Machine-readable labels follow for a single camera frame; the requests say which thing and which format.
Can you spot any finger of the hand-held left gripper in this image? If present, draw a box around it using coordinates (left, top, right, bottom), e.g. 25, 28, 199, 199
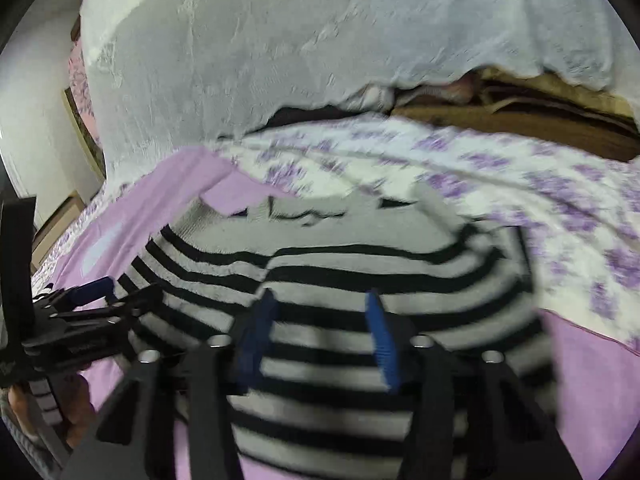
62, 276, 117, 307
105, 284, 165, 318

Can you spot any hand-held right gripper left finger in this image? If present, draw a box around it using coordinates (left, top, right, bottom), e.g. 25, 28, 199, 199
62, 289, 281, 480

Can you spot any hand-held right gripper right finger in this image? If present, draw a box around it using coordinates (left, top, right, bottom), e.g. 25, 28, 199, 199
364, 289, 583, 480

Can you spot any black grey striped sweater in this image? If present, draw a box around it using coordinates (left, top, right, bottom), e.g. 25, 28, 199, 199
112, 185, 558, 480

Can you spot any person's left hand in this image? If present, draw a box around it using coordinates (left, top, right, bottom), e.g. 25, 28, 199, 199
7, 374, 97, 448

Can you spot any purple floral bedsheet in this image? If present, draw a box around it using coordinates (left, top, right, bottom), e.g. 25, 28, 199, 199
30, 112, 640, 356

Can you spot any pink floral cloth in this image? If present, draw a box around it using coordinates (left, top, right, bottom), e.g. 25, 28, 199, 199
67, 42, 106, 153

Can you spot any lilac blanket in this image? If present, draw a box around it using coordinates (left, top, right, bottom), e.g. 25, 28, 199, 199
50, 146, 640, 480

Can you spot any white folded cloth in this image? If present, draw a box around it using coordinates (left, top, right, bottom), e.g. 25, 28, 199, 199
349, 84, 397, 112

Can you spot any brown striped blanket stack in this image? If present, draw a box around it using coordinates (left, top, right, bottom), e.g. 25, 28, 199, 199
390, 66, 640, 163

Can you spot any white lace cover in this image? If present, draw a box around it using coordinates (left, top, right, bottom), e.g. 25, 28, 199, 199
80, 0, 640, 191

